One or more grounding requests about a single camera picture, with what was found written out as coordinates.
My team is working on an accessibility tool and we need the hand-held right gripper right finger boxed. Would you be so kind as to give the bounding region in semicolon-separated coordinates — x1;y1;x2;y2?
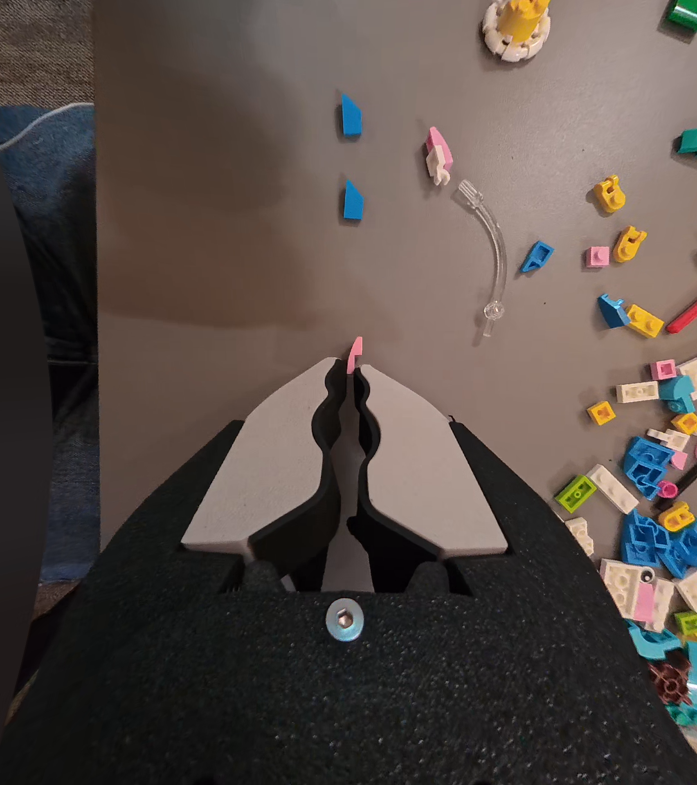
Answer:
347;364;509;593

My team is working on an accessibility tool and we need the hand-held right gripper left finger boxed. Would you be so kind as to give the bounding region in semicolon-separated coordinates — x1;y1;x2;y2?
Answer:
181;357;344;592

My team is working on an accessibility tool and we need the lime green lego plate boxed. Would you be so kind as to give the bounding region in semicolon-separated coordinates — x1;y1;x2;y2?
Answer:
555;475;598;514

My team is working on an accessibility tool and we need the clear curved lego tube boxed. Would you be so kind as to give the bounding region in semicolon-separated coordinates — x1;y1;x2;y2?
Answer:
458;179;508;339

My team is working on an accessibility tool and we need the pile of mixed lego pieces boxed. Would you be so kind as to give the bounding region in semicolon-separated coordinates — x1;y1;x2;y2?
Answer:
554;343;697;731

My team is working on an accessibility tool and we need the blue hollow lego slope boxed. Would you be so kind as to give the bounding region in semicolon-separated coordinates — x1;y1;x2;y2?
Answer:
520;240;555;274

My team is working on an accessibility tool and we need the blue lego slope brick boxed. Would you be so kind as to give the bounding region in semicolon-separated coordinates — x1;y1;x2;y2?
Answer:
598;294;630;329

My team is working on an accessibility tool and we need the yellow lego plate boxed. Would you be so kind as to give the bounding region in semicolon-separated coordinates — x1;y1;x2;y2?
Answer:
626;305;665;339

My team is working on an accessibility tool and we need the yellow lego clip piece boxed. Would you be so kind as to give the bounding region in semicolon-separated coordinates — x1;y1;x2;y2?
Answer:
612;226;648;263
593;175;625;213

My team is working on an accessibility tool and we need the pink and white lego assembly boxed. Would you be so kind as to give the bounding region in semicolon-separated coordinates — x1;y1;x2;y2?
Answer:
425;126;455;186

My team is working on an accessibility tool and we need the yellow and white round lego assembly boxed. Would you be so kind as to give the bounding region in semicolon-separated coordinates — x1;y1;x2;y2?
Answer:
481;0;553;64

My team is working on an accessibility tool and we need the person's jeans leg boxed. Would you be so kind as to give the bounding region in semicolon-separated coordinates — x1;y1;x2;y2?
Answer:
0;103;101;583

